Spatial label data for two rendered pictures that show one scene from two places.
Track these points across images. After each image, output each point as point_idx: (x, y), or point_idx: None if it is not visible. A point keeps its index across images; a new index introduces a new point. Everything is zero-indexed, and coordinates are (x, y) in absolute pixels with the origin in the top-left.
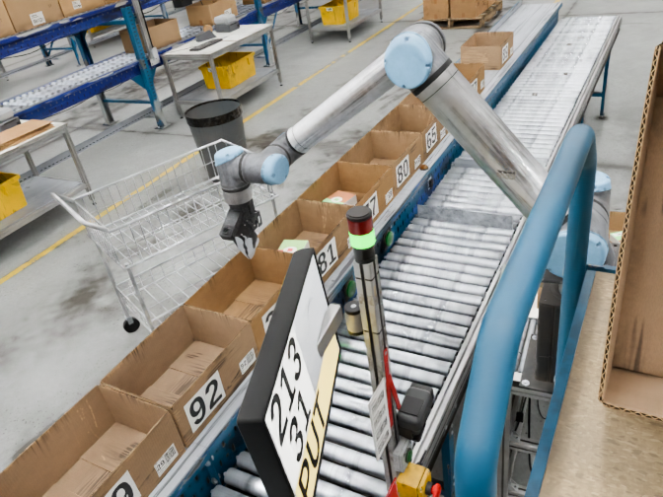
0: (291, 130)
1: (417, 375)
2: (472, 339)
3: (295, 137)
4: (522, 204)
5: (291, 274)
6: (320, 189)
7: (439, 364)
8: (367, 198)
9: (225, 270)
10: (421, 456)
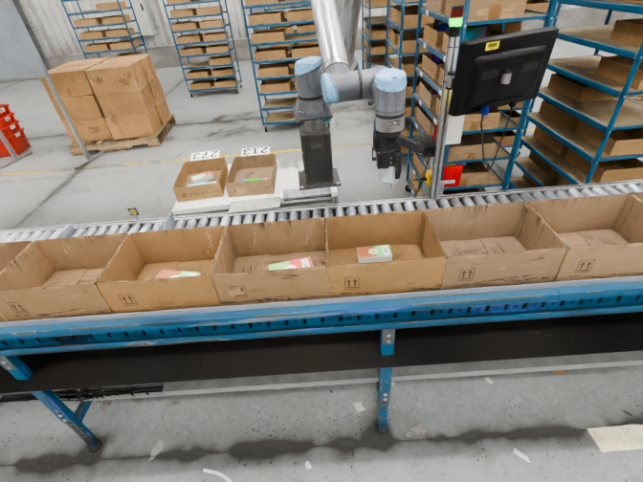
0: (343, 58)
1: (354, 214)
2: (312, 206)
3: (347, 61)
4: (354, 53)
5: (486, 39)
6: (158, 291)
7: (341, 209)
8: (200, 232)
9: (372, 267)
10: (405, 198)
